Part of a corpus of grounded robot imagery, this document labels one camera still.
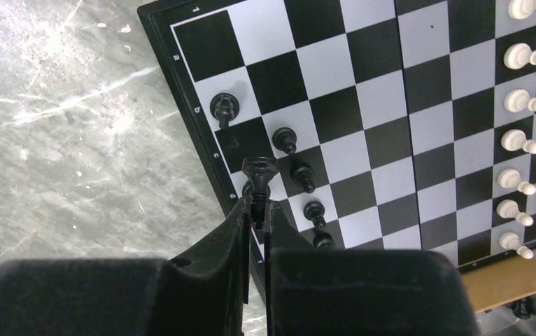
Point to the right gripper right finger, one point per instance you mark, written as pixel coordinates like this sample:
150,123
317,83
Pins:
321,291

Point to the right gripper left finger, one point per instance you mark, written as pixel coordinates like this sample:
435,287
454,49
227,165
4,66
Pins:
201,291

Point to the black pawn second row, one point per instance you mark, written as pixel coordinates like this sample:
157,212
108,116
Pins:
303,175
285,139
323,240
314,211

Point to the black queen piece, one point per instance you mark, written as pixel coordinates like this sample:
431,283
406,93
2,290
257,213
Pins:
260,170

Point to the black piece corner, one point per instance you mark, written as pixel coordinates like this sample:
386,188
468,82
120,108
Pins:
224,108

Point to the black and white chessboard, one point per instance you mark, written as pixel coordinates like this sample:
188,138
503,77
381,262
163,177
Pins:
418,118

